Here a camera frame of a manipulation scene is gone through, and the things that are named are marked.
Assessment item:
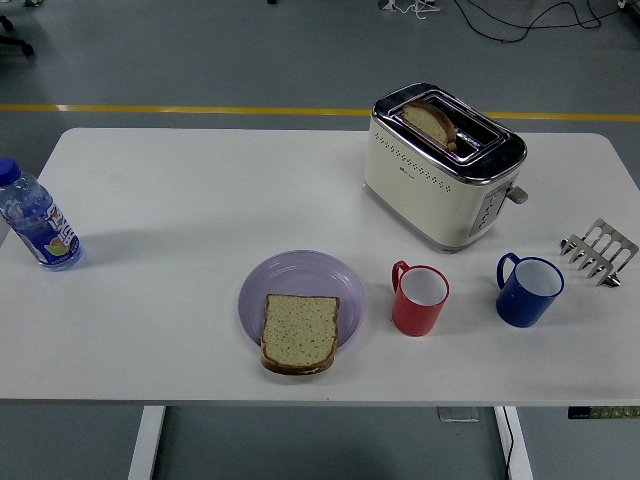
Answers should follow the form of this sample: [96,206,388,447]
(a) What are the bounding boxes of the white table leg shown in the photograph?
[128,405,167,480]
[494,405,534,480]

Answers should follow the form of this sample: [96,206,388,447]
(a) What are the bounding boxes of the yellow floor tape line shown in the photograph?
[0,103,640,123]

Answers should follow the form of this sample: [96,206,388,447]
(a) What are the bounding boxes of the white floor cables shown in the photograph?
[377,0,444,21]

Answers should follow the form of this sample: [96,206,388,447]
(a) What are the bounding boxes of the purple plate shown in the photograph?
[238,249,366,351]

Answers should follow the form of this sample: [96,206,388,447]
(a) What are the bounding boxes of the red enamel cup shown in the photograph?
[390,259,450,337]

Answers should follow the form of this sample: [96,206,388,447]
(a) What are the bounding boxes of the thin black table cable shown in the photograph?
[499,407,516,480]

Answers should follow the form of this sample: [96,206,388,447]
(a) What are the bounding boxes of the rounded upright bread slice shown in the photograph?
[402,99,459,152]

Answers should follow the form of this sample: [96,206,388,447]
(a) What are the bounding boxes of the black office chair base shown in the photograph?
[0,13,37,55]

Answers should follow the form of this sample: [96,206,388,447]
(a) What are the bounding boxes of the black table control panel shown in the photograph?
[567,406,640,420]

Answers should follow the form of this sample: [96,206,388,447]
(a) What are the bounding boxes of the blue capped drink bottle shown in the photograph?
[0,157,84,271]

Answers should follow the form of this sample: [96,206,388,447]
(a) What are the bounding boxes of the silver metal toast rack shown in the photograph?
[558,218,640,289]

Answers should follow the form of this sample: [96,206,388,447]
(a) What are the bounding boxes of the cream chrome toaster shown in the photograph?
[363,82,530,255]

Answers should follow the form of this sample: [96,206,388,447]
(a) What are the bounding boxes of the grey under-table bracket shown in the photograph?
[437,407,481,424]

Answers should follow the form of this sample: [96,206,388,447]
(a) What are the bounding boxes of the flat square bread slice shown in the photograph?
[259,293,341,375]

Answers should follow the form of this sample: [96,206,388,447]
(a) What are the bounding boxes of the blue enamel cup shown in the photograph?
[495,252,565,329]

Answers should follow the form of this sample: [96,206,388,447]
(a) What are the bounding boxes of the black floor cable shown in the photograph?
[452,0,640,44]

